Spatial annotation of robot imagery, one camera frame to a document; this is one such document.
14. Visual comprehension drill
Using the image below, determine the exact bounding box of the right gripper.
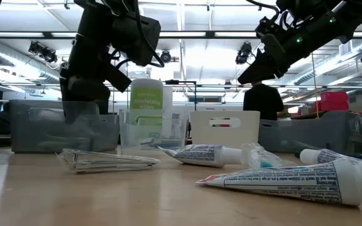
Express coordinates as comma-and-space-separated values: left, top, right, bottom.
237, 12, 342, 85

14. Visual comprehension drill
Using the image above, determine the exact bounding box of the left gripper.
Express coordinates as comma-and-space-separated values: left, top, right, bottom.
60, 31, 132, 124

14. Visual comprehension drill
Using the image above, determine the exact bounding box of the toothbrush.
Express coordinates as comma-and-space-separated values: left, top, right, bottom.
57, 148, 162, 175
241, 143, 283, 170

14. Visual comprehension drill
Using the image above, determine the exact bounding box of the white travel toothpaste tube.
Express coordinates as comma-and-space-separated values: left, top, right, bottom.
299, 148, 362, 164
158, 144, 244, 168
195, 158, 362, 207

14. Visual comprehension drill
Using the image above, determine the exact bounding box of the person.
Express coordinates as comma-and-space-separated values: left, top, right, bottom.
243, 81, 285, 122

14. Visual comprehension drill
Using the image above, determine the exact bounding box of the black ceiling spotlight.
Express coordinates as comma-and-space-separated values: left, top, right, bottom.
41, 48, 58, 64
28, 41, 44, 55

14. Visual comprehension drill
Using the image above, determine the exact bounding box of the grey translucent plastic bin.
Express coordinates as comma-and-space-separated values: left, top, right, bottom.
9, 99, 121, 154
258, 110, 362, 155

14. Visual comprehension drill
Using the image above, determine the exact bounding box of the disinfecting wipes canister green label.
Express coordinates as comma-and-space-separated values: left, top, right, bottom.
129, 78, 165, 126

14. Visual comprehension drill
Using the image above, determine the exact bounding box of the red plastic crate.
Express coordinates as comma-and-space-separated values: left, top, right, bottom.
321, 91, 349, 102
315, 100, 349, 112

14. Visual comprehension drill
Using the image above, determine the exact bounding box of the white plastic bin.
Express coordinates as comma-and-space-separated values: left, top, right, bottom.
189, 110, 261, 149

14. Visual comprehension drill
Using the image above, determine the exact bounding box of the clear plastic bin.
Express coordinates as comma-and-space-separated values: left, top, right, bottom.
119, 109, 189, 151

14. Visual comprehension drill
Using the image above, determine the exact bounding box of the overhead LED light bar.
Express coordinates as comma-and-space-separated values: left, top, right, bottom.
0, 30, 362, 40

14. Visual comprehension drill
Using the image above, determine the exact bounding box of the thin black bent rod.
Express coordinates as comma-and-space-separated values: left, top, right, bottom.
165, 79, 197, 111

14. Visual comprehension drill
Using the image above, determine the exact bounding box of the blue grey toiletry item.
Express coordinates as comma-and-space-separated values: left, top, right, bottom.
139, 137, 185, 149

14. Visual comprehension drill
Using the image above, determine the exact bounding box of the black ceiling camera with cable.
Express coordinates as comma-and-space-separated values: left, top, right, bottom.
235, 41, 258, 66

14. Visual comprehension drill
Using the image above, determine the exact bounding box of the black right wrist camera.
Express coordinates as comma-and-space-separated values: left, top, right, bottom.
255, 14, 295, 36

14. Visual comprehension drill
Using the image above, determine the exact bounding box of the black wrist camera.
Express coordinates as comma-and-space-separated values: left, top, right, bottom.
111, 12, 163, 68
255, 14, 295, 36

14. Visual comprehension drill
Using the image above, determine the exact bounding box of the yellow hanging cord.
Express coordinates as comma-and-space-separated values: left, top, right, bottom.
311, 51, 321, 120

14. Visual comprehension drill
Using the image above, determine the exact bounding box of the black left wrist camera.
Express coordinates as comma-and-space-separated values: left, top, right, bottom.
111, 12, 163, 68

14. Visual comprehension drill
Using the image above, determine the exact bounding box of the black round ceiling camera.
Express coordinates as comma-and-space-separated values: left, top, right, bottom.
159, 50, 172, 63

